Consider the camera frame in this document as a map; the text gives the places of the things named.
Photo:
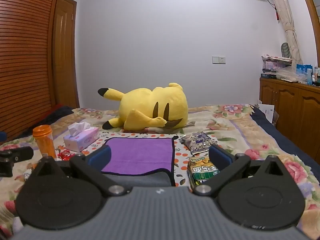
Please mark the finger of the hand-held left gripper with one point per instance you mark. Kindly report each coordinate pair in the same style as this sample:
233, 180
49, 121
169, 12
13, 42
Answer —
23, 154

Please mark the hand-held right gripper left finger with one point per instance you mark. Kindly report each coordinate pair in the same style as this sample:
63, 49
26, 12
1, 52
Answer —
99, 157

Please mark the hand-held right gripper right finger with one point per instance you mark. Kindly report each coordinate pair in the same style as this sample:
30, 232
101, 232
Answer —
220, 156

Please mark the grey towel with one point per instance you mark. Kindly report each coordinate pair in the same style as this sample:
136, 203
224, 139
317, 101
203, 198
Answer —
140, 179

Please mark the green snack packet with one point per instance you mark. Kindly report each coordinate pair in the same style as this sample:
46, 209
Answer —
201, 171

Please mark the orange plastic bottle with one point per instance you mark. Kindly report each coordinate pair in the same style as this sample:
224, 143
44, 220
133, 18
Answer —
44, 142

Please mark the purple patterned snack packet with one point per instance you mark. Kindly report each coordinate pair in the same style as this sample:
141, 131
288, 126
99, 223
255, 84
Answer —
198, 142

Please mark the pink tissue box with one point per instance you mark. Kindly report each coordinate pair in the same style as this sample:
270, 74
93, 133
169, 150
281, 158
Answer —
80, 137

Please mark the red candy wrapper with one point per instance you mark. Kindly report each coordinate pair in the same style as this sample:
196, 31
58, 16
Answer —
64, 154

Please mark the floral blanket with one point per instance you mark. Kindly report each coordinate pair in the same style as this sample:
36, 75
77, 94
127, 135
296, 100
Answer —
250, 135

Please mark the purple cloth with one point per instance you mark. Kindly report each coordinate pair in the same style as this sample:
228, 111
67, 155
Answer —
181, 160

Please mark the dark cloth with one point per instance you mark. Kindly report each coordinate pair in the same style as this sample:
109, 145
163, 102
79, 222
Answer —
53, 115

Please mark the cardboard box with papers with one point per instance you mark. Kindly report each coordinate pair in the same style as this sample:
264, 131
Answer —
267, 113

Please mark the yellow plush toy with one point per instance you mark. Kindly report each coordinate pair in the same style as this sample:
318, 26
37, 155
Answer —
150, 110

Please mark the dark blue bedsheet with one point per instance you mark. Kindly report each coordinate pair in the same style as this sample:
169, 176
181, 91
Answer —
287, 135

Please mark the wooden cabinet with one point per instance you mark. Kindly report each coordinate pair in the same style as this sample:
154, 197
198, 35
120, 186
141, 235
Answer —
292, 105

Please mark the slatted wooden wardrobe door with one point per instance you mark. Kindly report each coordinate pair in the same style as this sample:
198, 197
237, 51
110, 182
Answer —
25, 55

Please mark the stack of papers and books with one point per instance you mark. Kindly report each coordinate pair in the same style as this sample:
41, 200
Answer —
275, 66

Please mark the clear plastic bag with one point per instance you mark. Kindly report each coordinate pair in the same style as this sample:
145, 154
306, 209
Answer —
287, 74

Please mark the blue and white boxes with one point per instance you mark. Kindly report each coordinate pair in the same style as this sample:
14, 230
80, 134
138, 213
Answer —
303, 72

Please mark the grey hand fan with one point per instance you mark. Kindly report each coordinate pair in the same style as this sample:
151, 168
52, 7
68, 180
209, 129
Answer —
285, 50

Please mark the beige patterned curtain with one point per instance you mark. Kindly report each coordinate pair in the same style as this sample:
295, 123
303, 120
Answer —
287, 22

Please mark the red hanging ornament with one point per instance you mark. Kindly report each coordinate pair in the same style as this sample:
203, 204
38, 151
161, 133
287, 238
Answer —
276, 13

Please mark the white wall socket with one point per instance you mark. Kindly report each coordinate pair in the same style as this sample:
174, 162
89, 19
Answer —
218, 59

